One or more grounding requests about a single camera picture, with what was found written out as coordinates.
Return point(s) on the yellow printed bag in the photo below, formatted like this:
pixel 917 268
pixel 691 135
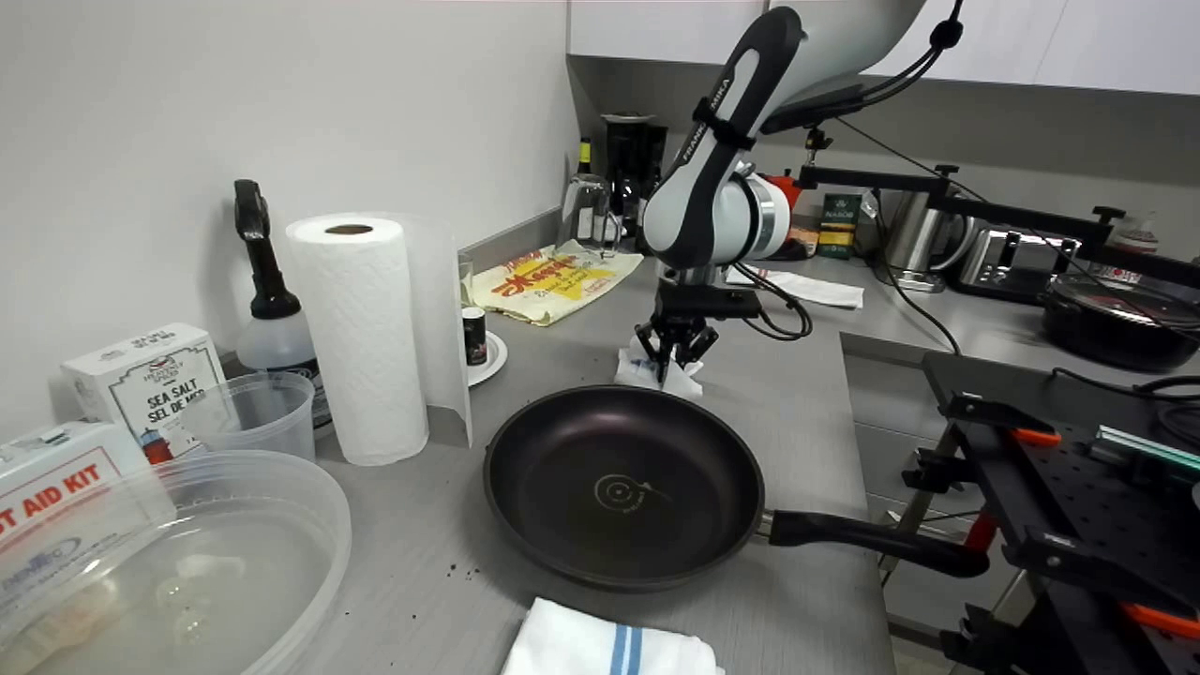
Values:
pixel 547 283

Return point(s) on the black-headed spray bottle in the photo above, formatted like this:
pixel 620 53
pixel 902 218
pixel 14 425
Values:
pixel 265 287

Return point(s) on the white round plate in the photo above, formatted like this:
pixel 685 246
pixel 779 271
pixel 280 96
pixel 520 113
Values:
pixel 494 361

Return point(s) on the small white blue-striped cloth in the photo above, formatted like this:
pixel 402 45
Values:
pixel 576 643

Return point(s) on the white folded napkin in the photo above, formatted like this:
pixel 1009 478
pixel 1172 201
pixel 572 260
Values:
pixel 827 288

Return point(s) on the white sea salt box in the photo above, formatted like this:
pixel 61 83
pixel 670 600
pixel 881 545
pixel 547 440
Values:
pixel 155 386

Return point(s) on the clear plastic cup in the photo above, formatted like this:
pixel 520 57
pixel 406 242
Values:
pixel 266 418

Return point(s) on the dark-label spice jar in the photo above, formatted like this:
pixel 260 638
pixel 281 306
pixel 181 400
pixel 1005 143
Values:
pixel 472 337

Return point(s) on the white first aid kit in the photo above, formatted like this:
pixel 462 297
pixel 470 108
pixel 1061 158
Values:
pixel 61 487

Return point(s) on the white paper towel roll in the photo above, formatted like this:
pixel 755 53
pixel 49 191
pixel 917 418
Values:
pixel 361 337

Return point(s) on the black round cooker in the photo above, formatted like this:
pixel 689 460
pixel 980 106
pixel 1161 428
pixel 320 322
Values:
pixel 1119 322

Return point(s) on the clear plastic bowl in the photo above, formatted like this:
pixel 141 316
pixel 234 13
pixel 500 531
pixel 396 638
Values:
pixel 190 586

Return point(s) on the black frying pan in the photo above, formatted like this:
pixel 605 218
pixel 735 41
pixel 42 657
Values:
pixel 622 487

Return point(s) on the black horizontal mounting bar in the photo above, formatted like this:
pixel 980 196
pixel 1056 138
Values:
pixel 999 212

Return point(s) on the green tea box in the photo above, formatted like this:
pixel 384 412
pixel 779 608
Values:
pixel 844 223

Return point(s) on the steel toaster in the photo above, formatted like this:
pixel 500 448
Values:
pixel 1019 262

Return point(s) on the steel canister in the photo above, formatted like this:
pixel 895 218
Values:
pixel 924 242

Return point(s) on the small glass bottle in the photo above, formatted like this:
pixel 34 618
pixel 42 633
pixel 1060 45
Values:
pixel 584 191

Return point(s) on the large white blue-striped cloth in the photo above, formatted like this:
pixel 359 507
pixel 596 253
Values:
pixel 661 380

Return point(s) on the black coffee machine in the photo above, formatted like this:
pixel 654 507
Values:
pixel 627 163

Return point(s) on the black perforated robot table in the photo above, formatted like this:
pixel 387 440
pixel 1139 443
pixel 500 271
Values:
pixel 1100 498

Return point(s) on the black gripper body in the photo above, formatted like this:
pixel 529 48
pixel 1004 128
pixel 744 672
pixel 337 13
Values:
pixel 681 327

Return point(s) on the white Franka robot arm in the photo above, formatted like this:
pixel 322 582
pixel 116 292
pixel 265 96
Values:
pixel 694 212

